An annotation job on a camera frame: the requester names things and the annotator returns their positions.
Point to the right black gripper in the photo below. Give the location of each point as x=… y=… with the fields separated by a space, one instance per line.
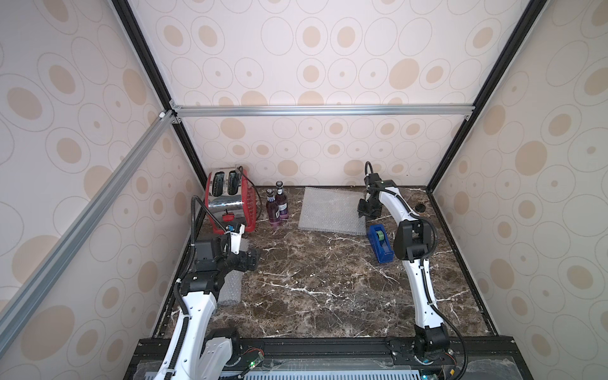
x=369 y=208

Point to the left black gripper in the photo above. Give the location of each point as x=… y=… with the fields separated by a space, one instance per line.
x=245 y=264

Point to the blue tape dispenser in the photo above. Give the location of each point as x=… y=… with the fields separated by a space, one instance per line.
x=380 y=244

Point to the purple bottle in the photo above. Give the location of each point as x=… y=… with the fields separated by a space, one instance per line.
x=272 y=208
x=282 y=201

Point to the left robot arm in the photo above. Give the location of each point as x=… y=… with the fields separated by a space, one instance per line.
x=191 y=354

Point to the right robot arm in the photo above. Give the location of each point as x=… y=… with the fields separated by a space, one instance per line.
x=415 y=241

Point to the stack of bubble wrap sheets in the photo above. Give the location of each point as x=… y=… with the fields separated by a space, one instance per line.
x=331 y=211

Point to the red and chrome toaster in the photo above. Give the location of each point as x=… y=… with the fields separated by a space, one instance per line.
x=231 y=199

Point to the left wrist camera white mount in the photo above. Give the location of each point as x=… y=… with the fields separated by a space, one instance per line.
x=235 y=235

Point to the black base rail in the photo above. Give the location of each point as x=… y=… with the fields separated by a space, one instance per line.
x=486 y=357

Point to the horizontal aluminium frame bar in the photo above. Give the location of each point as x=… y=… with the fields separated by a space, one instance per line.
x=338 y=110

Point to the diagonal aluminium frame bar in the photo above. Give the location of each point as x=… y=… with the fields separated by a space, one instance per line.
x=38 y=285

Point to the black right frame post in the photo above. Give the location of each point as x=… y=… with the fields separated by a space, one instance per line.
x=513 y=44

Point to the black frame post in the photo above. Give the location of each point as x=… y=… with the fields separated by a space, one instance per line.
x=513 y=44
x=127 y=19

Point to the black left frame post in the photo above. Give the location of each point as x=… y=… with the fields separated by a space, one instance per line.
x=127 y=19

